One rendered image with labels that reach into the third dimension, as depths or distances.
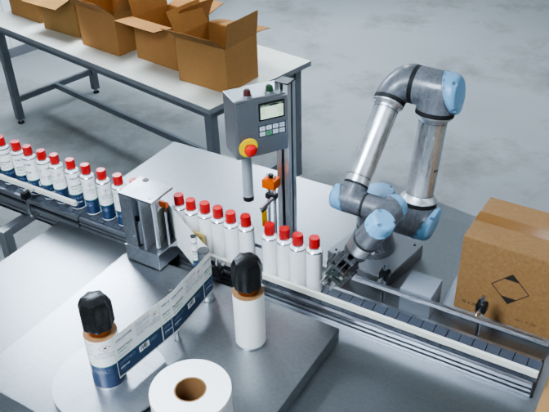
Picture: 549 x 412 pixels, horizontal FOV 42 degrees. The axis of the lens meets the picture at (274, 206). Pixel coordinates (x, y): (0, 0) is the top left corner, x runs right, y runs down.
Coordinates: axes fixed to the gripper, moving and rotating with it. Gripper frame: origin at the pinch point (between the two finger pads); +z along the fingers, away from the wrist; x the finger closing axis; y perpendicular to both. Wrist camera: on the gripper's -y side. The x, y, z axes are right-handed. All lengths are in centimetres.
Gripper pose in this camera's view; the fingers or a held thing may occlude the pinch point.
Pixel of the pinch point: (328, 281)
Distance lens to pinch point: 221.8
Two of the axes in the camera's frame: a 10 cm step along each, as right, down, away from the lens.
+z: -4.1, 5.9, 7.0
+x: 7.6, 6.5, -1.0
